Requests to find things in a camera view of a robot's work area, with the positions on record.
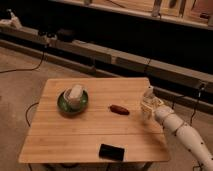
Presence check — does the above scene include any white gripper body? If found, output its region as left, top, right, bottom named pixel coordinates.
left=141, top=98, right=164, bottom=120

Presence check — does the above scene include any clear plastic bottle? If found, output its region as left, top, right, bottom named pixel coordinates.
left=141, top=86, right=155, bottom=101

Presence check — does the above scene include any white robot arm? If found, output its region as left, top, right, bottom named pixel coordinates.
left=140, top=100, right=213, bottom=171

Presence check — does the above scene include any white spray bottle background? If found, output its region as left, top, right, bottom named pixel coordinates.
left=0, top=9, right=22, bottom=29

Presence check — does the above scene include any brown oblong food item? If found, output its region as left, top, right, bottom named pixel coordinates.
left=109, top=105, right=130, bottom=115

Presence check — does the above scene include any wooden table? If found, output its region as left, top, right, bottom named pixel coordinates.
left=19, top=78, right=170, bottom=163

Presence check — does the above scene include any black rectangular block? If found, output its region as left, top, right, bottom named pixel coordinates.
left=99, top=144, right=125, bottom=161

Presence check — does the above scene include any white cup in bowl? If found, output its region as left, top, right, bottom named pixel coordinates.
left=63, top=84, right=83, bottom=110

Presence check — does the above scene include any green bowl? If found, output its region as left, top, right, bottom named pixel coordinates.
left=57, top=89, right=89, bottom=115

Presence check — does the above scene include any dark round object on ledge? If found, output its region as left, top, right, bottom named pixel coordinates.
left=57, top=29, right=75, bottom=42

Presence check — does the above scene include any black floor cable left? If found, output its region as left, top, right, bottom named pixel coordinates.
left=0, top=46, right=46, bottom=75

